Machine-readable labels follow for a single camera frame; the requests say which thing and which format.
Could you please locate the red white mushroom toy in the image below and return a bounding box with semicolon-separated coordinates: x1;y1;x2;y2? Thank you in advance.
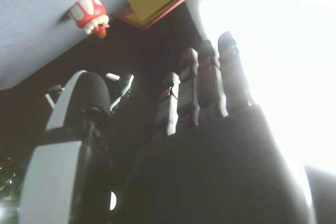
67;0;110;38

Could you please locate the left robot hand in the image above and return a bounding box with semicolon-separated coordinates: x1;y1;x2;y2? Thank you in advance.
19;31;317;224

